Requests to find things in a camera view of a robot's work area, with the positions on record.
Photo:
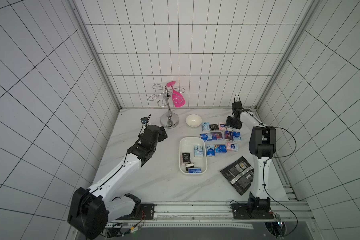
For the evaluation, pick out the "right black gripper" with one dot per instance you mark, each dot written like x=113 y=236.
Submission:
x=232 y=122

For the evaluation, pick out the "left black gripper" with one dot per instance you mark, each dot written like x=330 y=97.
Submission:
x=160 y=137

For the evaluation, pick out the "pink Tempo side pack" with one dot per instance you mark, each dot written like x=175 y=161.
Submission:
x=222 y=126

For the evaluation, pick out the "blue orange tissue pack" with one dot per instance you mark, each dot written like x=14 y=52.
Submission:
x=228 y=136

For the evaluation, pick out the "small black tissue pack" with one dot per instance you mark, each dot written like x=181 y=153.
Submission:
x=214 y=127

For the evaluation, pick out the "blue red tissue pack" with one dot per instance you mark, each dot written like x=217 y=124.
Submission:
x=216 y=136

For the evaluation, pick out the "pink tissue pack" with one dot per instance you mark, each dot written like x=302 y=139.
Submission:
x=232 y=147

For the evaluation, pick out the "light blue tissue pack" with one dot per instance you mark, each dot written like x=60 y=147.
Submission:
x=206 y=126

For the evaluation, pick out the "blue orange pack second row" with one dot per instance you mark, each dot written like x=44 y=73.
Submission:
x=220 y=149

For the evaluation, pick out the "blue white tissue pack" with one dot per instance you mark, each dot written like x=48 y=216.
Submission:
x=206 y=137

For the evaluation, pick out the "blue white pack second row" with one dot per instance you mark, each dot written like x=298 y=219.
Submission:
x=210 y=151

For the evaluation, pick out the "black Face tissue pack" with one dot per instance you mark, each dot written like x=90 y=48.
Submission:
x=186 y=158

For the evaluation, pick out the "black white tissue pack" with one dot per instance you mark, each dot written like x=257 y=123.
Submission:
x=189 y=166

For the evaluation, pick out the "white storage box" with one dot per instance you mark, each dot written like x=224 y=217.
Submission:
x=187 y=146

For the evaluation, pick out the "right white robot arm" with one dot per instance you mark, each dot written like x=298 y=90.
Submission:
x=262 y=146

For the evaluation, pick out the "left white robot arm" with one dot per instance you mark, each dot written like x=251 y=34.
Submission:
x=93 y=208

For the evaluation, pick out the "chrome hook stand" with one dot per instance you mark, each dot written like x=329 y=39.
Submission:
x=163 y=96

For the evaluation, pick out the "white ceramic bowl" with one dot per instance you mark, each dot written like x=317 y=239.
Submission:
x=193 y=120

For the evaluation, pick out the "black packaged item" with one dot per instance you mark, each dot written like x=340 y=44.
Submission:
x=240 y=175

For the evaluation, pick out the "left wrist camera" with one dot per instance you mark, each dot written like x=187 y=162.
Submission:
x=144 y=120

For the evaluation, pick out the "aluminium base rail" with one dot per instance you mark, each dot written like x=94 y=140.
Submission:
x=203 y=214

